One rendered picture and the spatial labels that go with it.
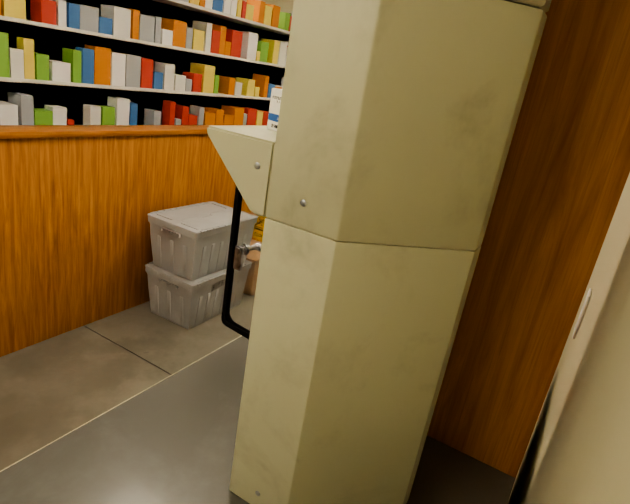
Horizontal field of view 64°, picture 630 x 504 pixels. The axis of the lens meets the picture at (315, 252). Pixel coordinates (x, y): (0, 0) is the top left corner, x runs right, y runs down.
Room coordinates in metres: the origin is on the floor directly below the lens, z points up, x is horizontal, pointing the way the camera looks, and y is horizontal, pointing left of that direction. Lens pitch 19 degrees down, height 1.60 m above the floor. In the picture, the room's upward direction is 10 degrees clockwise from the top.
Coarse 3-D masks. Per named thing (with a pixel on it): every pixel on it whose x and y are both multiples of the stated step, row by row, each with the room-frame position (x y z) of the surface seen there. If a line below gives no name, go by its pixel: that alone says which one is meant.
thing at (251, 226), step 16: (240, 224) 1.08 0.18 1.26; (256, 224) 1.05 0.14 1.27; (240, 240) 1.08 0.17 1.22; (256, 240) 1.05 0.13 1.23; (256, 256) 1.05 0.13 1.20; (240, 272) 1.07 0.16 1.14; (256, 272) 1.04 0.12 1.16; (240, 288) 1.07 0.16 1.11; (240, 304) 1.06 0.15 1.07; (240, 320) 1.06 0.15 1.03
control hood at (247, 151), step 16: (208, 128) 0.69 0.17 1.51; (224, 128) 0.69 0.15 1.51; (240, 128) 0.72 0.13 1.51; (256, 128) 0.75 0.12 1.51; (224, 144) 0.68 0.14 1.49; (240, 144) 0.67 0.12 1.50; (256, 144) 0.65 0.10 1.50; (272, 144) 0.64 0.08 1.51; (224, 160) 0.68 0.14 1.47; (240, 160) 0.66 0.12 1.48; (256, 160) 0.65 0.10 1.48; (272, 160) 0.64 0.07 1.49; (240, 176) 0.66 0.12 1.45; (256, 176) 0.65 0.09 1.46; (240, 192) 0.67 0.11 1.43; (256, 192) 0.65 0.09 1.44; (256, 208) 0.65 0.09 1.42
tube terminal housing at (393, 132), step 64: (320, 0) 0.62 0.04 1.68; (384, 0) 0.59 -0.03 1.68; (448, 0) 0.61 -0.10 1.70; (320, 64) 0.62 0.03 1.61; (384, 64) 0.60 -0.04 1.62; (448, 64) 0.62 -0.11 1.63; (512, 64) 0.64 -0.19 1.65; (320, 128) 0.61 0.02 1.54; (384, 128) 0.60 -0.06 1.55; (448, 128) 0.62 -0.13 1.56; (512, 128) 0.67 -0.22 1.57; (320, 192) 0.61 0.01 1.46; (384, 192) 0.61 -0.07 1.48; (448, 192) 0.63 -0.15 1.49; (320, 256) 0.60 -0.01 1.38; (384, 256) 0.61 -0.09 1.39; (448, 256) 0.64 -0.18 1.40; (256, 320) 0.64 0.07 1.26; (320, 320) 0.59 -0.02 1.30; (384, 320) 0.62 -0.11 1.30; (448, 320) 0.65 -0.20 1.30; (256, 384) 0.63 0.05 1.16; (320, 384) 0.60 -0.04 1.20; (384, 384) 0.62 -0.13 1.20; (256, 448) 0.62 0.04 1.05; (320, 448) 0.60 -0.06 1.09; (384, 448) 0.63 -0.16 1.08
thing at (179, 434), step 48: (240, 336) 1.13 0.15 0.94; (192, 384) 0.90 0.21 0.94; (240, 384) 0.93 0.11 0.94; (96, 432) 0.72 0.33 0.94; (144, 432) 0.74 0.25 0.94; (192, 432) 0.76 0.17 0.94; (0, 480) 0.59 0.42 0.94; (48, 480) 0.60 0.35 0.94; (96, 480) 0.62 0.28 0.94; (144, 480) 0.63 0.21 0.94; (192, 480) 0.65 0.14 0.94; (432, 480) 0.74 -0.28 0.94; (480, 480) 0.76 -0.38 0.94
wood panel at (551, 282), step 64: (576, 0) 0.85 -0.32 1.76; (576, 64) 0.84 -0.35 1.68; (576, 128) 0.83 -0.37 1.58; (512, 192) 0.86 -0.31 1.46; (576, 192) 0.81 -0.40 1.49; (512, 256) 0.84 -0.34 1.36; (576, 256) 0.80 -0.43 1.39; (512, 320) 0.83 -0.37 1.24; (448, 384) 0.86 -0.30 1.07; (512, 384) 0.81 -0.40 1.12; (512, 448) 0.80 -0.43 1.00
